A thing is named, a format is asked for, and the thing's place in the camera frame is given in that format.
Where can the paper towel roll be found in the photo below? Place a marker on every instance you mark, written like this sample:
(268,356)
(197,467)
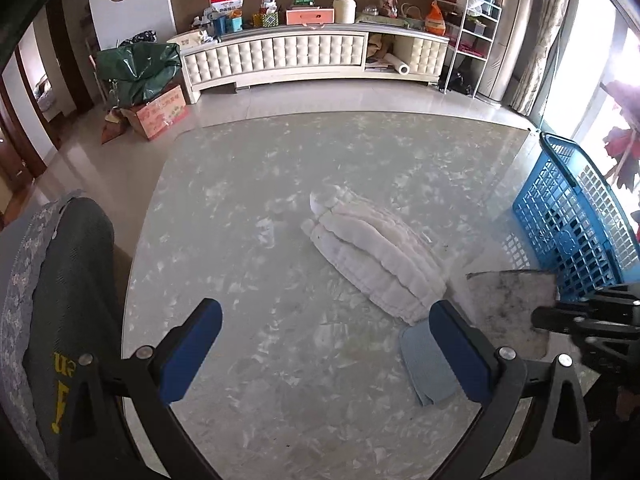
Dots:
(399,66)

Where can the grey felt cloth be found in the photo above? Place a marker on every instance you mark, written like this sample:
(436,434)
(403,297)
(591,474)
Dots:
(501,304)

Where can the white quilted cloth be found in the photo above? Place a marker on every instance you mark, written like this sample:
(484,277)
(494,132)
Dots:
(378,253)

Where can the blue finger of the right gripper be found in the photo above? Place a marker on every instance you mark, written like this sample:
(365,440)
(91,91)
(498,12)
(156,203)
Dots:
(615,290)
(560,319)

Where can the white metal shelf rack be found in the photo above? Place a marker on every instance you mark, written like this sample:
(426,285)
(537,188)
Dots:
(471,30)

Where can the white plastic jug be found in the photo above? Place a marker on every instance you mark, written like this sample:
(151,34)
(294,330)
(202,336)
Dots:
(344,11)

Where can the pink cardboard box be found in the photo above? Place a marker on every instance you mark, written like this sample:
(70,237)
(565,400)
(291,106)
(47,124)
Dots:
(153,118)

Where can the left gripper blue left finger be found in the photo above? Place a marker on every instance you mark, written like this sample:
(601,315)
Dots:
(183,350)

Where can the tall grey air conditioner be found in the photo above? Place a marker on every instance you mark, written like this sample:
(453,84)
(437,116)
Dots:
(505,49)

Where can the white tufted TV cabinet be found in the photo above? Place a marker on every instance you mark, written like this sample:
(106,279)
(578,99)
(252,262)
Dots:
(297,53)

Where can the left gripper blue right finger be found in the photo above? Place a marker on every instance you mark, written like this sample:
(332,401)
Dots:
(468,352)

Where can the green plastic bag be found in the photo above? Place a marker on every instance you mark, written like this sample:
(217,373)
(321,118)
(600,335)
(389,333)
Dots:
(137,73)

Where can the blue plastic laundry basket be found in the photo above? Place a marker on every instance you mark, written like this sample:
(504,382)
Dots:
(574,222)

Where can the beige patterned curtain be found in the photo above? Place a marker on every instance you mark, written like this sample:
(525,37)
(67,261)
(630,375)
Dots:
(550,22)

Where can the orange bag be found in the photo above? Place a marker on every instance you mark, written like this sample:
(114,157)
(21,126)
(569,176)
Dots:
(434,21)

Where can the pink drawer box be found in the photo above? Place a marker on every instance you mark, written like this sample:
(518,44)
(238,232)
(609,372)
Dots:
(309,15)

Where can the light blue towel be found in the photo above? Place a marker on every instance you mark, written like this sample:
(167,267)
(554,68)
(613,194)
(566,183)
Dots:
(428,371)

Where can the red white gift box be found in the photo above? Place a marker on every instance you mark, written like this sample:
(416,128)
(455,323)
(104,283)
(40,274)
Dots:
(226,6)

